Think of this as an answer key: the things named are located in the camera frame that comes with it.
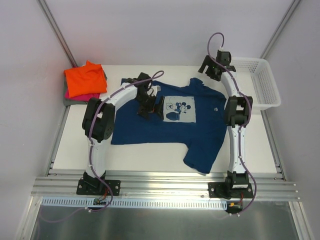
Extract blue t-shirt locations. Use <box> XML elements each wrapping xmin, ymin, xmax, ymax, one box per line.
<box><xmin>111</xmin><ymin>77</ymin><xmax>227</xmax><ymax>174</ymax></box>

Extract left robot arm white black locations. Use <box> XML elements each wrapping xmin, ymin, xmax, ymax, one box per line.
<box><xmin>82</xmin><ymin>70</ymin><xmax>165</xmax><ymax>194</ymax></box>

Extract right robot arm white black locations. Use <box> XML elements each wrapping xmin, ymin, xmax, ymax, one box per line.
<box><xmin>198</xmin><ymin>49</ymin><xmax>254</xmax><ymax>199</ymax></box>

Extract white plastic basket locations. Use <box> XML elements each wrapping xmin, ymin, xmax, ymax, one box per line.
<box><xmin>231</xmin><ymin>57</ymin><xmax>281</xmax><ymax>111</ymax></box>

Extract pink folded t-shirt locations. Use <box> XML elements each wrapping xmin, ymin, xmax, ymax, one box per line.
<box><xmin>64</xmin><ymin>90</ymin><xmax>100</xmax><ymax>102</ymax></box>

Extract orange folded t-shirt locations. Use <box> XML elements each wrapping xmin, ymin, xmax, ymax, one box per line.
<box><xmin>63</xmin><ymin>60</ymin><xmax>108</xmax><ymax>98</ymax></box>

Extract grey folded t-shirt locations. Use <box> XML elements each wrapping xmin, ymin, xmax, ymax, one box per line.
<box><xmin>62</xmin><ymin>71</ymin><xmax>108</xmax><ymax>106</ymax></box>

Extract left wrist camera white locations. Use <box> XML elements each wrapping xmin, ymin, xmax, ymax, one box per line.
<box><xmin>148</xmin><ymin>85</ymin><xmax>161</xmax><ymax>97</ymax></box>

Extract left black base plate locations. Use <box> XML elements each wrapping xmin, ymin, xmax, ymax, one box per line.
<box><xmin>76</xmin><ymin>178</ymin><xmax>121</xmax><ymax>196</ymax></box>

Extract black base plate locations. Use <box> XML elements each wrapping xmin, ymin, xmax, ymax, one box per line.
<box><xmin>76</xmin><ymin>178</ymin><xmax>121</xmax><ymax>196</ymax></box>
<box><xmin>208</xmin><ymin>182</ymin><xmax>254</xmax><ymax>200</ymax></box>

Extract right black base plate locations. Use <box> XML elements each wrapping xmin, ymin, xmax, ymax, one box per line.
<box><xmin>208</xmin><ymin>182</ymin><xmax>254</xmax><ymax>200</ymax></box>

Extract white slotted cable duct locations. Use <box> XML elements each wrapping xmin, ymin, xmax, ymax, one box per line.
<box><xmin>41</xmin><ymin>196</ymin><xmax>228</xmax><ymax>211</ymax></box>

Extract aluminium mounting rail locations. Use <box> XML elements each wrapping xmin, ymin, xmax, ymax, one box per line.
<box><xmin>31</xmin><ymin>169</ymin><xmax>303</xmax><ymax>202</ymax></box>

